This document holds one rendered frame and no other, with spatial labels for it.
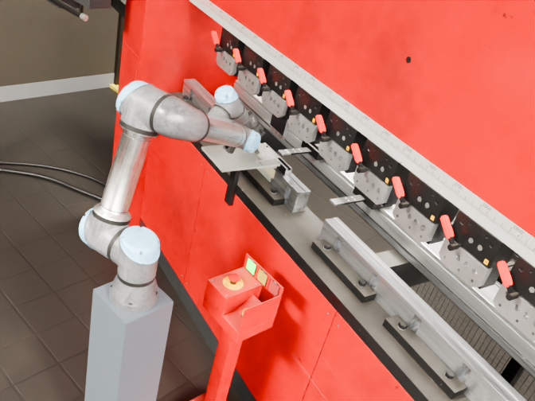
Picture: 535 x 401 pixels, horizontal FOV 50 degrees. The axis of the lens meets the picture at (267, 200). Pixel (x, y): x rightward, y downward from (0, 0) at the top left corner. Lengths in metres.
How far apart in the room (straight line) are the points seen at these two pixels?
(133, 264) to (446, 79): 1.01
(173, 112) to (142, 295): 0.57
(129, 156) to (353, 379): 0.99
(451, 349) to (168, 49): 1.92
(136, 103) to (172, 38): 1.28
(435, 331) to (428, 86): 0.71
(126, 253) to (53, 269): 1.46
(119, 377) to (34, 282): 1.22
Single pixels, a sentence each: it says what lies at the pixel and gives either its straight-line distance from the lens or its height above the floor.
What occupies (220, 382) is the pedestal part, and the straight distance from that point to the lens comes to 2.23.
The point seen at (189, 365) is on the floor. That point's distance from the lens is 2.74.
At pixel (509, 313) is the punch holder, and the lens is 1.60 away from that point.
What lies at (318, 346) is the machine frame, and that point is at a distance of 2.05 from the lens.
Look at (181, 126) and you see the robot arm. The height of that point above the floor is 1.35.
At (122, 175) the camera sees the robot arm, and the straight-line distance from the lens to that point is 1.73.
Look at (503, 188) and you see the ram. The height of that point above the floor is 1.46.
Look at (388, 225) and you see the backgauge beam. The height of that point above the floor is 0.95.
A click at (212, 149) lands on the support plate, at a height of 1.00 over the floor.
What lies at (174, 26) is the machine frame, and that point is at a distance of 2.90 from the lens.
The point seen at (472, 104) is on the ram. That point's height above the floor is 1.60.
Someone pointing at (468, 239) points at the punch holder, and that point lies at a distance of 1.63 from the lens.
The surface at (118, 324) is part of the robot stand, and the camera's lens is 1.83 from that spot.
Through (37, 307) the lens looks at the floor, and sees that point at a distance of 2.95.
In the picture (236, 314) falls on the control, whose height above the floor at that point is 0.70.
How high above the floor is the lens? 2.06
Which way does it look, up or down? 31 degrees down
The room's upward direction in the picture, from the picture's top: 15 degrees clockwise
